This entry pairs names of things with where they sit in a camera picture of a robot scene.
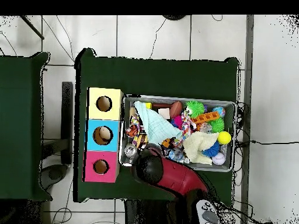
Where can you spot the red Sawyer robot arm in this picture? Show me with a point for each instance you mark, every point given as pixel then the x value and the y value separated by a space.
pixel 177 177

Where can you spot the wooden box with three holes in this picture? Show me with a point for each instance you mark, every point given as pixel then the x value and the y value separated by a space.
pixel 93 112

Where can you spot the mint green quilted cloth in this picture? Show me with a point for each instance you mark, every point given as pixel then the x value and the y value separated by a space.
pixel 156 126

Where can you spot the brown yellow striped bee toy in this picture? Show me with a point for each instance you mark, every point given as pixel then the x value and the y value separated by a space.
pixel 141 140

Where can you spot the brown toy football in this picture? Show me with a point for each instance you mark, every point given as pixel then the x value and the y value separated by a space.
pixel 176 109

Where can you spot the dark green table cloth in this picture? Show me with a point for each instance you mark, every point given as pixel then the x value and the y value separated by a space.
pixel 163 77
pixel 21 128

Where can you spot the green spiky ball with eyes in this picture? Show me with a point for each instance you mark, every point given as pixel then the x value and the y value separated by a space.
pixel 196 108

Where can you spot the cream knitted cloth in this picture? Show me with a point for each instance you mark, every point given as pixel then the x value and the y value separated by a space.
pixel 196 144

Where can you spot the orange building block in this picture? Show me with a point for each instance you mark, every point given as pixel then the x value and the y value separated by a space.
pixel 205 117

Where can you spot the yellow ball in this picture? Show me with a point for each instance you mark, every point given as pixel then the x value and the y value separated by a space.
pixel 224 137

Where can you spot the white baseball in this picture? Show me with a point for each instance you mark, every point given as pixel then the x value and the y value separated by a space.
pixel 218 159

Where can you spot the black flat panel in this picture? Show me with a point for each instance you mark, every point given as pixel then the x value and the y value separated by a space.
pixel 67 121

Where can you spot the grey rounded stand foot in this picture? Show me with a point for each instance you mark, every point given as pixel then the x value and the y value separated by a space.
pixel 53 175

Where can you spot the black round base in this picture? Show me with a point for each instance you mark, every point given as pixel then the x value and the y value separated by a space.
pixel 174 17

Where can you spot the black rod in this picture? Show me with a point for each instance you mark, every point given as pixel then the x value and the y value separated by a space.
pixel 32 27

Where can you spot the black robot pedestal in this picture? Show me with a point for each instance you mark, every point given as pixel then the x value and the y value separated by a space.
pixel 144 214

